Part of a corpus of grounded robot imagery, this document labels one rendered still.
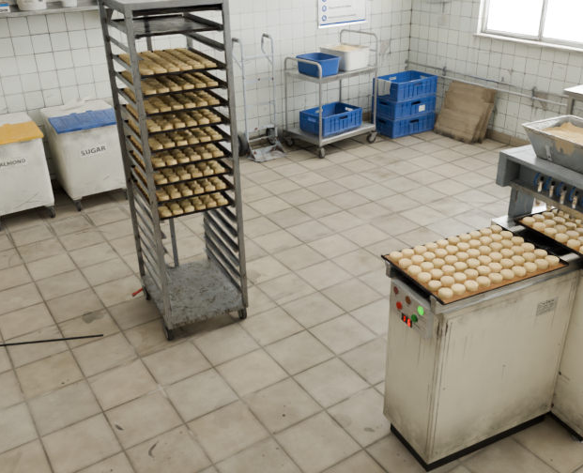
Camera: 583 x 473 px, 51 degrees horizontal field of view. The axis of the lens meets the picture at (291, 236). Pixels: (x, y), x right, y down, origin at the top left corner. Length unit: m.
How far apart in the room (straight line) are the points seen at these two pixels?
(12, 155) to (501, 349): 3.84
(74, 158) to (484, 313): 3.72
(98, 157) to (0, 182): 0.76
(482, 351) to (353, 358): 1.04
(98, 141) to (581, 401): 3.95
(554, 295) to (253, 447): 1.45
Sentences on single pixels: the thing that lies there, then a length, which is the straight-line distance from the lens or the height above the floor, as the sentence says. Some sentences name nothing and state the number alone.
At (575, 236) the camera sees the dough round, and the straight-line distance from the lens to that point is 2.81.
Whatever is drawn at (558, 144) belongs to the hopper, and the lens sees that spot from 2.73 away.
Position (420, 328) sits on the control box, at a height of 0.73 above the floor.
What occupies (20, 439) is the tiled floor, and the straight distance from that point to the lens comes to 3.25.
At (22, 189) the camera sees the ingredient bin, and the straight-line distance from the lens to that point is 5.24.
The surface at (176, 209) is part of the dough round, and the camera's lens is 3.25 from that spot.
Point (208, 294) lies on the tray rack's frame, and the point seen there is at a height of 0.15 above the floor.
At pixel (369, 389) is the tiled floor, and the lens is 3.21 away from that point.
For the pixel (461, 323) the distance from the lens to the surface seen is 2.37.
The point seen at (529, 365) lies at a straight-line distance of 2.82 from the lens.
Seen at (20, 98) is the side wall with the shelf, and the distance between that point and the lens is 5.74.
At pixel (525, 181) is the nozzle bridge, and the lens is 2.96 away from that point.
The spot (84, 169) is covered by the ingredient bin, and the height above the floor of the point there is 0.36.
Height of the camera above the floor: 2.10
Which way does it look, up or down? 27 degrees down
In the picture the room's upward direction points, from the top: 1 degrees counter-clockwise
